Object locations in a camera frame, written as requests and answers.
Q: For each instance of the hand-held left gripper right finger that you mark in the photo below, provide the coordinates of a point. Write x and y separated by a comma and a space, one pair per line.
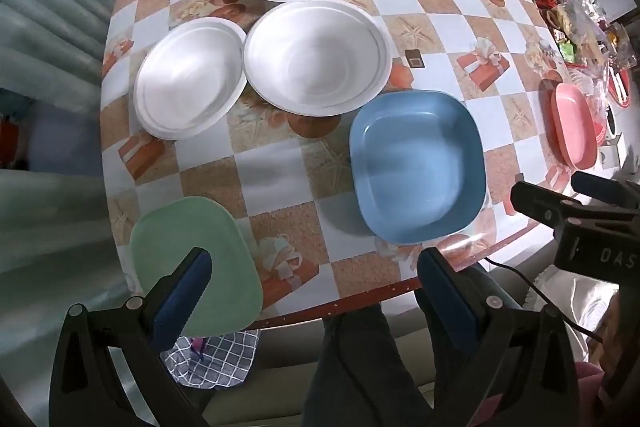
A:
447, 302

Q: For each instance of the checked dish towel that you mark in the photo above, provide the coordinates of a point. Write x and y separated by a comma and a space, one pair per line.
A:
215, 359

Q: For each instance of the pile of packets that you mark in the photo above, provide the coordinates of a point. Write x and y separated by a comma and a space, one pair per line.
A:
585, 27

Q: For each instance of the shallow white foam plate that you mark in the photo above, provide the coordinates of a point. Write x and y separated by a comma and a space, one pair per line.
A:
187, 79

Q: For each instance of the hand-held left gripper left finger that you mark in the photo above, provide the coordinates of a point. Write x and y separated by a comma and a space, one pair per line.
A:
182, 302

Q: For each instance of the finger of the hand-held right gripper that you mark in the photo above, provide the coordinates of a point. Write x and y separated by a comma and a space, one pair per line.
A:
600, 189
540, 204

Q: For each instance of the red box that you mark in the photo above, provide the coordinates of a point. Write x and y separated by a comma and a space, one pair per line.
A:
10, 142

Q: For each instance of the white printed cloth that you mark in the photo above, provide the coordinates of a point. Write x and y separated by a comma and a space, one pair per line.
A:
575, 302

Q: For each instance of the checkered printed tablecloth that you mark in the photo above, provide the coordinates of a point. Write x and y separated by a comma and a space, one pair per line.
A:
290, 187

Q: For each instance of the blue square plate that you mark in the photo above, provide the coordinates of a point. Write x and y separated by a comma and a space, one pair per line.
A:
417, 167

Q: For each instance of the pink square plate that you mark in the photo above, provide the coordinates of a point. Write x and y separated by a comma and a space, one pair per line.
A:
575, 127

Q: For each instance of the person's leg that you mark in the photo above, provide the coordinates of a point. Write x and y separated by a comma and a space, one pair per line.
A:
360, 367

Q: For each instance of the green square plate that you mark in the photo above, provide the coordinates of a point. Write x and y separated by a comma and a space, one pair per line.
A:
175, 232

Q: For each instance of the person's right forearm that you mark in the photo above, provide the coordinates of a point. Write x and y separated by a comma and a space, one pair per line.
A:
625, 342

